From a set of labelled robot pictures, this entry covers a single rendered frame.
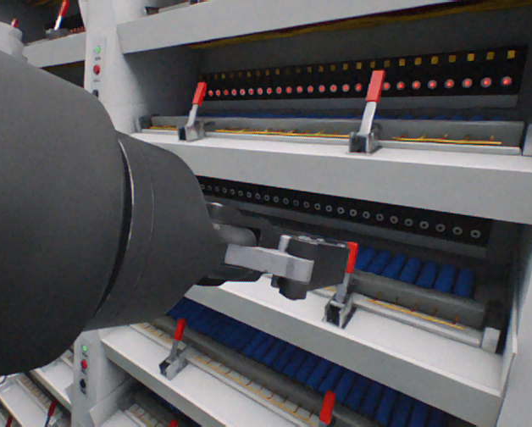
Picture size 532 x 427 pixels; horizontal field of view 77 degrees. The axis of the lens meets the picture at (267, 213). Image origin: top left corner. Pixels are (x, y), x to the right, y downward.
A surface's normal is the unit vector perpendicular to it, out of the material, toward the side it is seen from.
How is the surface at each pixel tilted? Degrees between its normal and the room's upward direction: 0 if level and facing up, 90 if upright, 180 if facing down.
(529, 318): 90
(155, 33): 109
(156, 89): 90
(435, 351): 19
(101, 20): 90
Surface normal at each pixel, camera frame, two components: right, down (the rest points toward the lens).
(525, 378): -0.56, 0.04
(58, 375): -0.07, -0.92
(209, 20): -0.57, 0.36
